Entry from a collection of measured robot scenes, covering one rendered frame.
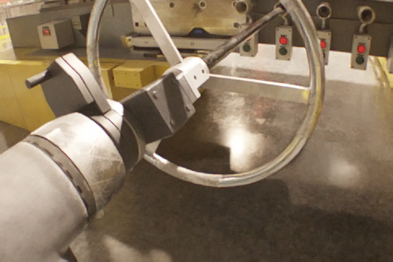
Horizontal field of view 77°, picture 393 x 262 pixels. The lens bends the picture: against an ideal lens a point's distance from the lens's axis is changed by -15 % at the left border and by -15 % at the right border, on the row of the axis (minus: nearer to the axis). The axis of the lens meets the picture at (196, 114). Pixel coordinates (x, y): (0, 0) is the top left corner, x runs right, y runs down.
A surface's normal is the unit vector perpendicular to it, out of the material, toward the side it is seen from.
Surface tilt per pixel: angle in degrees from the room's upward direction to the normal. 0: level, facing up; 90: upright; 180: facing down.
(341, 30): 90
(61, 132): 17
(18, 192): 42
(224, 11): 90
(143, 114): 90
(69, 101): 90
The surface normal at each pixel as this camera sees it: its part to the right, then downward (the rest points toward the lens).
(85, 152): 0.61, -0.50
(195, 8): -0.43, 0.44
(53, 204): 0.79, -0.24
